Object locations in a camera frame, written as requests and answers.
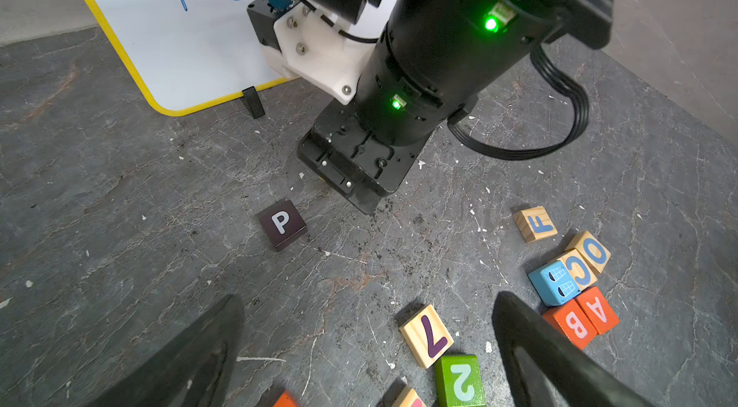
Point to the wooden C block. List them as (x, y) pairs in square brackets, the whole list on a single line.
[(577, 267)]

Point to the wooden 7 block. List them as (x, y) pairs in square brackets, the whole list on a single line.
[(427, 336)]

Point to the wooden F block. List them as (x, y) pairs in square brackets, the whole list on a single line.
[(534, 224)]

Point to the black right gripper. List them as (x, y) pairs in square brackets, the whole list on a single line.
[(352, 160)]

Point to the green 2 block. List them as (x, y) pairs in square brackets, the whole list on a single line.
[(458, 381)]

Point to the wooden O block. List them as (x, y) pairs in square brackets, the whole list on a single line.
[(593, 252)]

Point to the red R block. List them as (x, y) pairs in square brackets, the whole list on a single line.
[(285, 400)]

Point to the blue face block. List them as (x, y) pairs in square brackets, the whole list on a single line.
[(554, 284)]

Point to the dark purple P block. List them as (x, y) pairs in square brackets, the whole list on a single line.
[(282, 223)]

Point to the red A block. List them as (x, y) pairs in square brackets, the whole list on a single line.
[(597, 309)]

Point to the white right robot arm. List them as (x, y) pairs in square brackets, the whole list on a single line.
[(427, 69)]

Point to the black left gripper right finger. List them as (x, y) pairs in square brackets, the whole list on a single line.
[(533, 353)]

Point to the red B block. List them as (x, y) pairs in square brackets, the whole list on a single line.
[(571, 321)]

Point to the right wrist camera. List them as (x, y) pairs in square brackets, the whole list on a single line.
[(299, 40)]

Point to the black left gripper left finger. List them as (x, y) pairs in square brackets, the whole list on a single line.
[(198, 362)]

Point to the yellow framed whiteboard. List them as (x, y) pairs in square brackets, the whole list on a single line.
[(189, 55)]

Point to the red H block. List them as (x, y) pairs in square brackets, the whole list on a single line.
[(408, 398)]

